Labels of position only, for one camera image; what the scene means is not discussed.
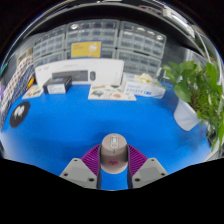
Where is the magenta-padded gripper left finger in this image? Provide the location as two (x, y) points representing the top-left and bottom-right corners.
(59, 143), (102, 190)

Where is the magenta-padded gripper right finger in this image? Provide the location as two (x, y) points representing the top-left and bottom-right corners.
(127, 144), (169, 190)

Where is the pink computer mouse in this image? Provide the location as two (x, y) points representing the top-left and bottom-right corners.
(100, 132), (129, 175)

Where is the black round mouse pad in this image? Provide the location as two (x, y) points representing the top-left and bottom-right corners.
(9, 101), (32, 129)

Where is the white blue tissue box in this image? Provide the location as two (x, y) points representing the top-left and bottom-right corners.
(121, 73), (167, 100)

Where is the colourful sticker sheet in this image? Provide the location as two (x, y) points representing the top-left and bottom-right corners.
(87, 83), (138, 102)
(21, 84), (44, 100)

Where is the small black box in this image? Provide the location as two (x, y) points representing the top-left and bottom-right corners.
(42, 75), (73, 95)

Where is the green plant in white pot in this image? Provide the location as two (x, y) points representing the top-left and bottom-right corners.
(162, 60), (224, 154)

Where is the yellow plastic tool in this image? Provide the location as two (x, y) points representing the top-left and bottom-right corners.
(26, 76), (36, 89)

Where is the long white keyboard box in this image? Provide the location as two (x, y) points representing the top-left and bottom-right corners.
(34, 58), (125, 88)

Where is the red blue checkered cloth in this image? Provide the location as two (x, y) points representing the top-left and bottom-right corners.
(0, 54), (36, 111)

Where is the yellow card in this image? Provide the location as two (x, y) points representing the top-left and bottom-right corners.
(70, 41), (103, 59)

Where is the beige woven basket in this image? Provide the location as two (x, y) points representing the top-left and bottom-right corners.
(16, 49), (34, 66)

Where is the black shelf unit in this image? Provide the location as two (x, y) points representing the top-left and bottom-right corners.
(19, 0), (204, 38)

